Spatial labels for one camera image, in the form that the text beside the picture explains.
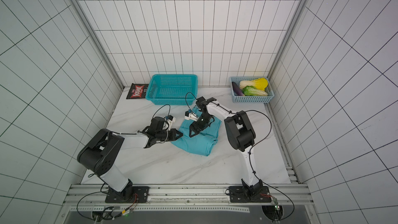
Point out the teal plastic basket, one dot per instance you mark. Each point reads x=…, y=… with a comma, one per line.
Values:
x=172, y=89

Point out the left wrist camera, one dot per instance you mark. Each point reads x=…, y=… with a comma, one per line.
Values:
x=170, y=119

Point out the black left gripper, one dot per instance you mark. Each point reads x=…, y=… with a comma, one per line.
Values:
x=173, y=132

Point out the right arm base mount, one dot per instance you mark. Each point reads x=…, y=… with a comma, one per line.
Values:
x=256, y=193

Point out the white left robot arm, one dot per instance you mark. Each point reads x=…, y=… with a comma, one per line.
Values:
x=100, y=154

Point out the purple eggplant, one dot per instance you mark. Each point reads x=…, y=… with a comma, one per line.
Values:
x=237, y=90

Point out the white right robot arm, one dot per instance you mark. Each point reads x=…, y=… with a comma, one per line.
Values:
x=241, y=136

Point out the yellow napa cabbage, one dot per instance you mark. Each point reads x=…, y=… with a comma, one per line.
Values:
x=260, y=83

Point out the teal long pants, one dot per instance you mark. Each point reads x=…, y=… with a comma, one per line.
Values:
x=201, y=144

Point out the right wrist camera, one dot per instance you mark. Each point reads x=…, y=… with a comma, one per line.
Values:
x=190, y=115

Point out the light blue plastic basket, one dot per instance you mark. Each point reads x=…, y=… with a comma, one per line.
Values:
x=250, y=99

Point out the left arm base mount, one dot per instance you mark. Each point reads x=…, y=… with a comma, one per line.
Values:
x=129, y=195

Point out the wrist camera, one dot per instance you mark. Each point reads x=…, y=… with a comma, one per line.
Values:
x=190, y=115
x=170, y=119

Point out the aluminium front rail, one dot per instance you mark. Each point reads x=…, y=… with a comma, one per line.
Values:
x=178, y=197

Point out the black red chips bag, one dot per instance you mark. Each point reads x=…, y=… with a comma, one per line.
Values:
x=137, y=91

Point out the green napa cabbage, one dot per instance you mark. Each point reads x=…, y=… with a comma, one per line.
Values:
x=253, y=91

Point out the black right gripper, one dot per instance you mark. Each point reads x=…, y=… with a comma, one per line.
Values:
x=199, y=126

